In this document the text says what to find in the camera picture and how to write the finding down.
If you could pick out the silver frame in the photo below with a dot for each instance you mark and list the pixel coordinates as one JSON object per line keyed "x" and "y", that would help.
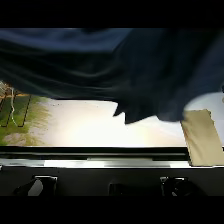
{"x": 100, "y": 163}

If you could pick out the wooden hanger rack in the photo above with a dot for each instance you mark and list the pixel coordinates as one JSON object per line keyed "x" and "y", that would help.
{"x": 26, "y": 111}

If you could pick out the navy blue garment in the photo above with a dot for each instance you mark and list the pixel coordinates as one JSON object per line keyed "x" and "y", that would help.
{"x": 100, "y": 66}

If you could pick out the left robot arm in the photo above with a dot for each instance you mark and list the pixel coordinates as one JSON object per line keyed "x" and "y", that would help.
{"x": 36, "y": 188}

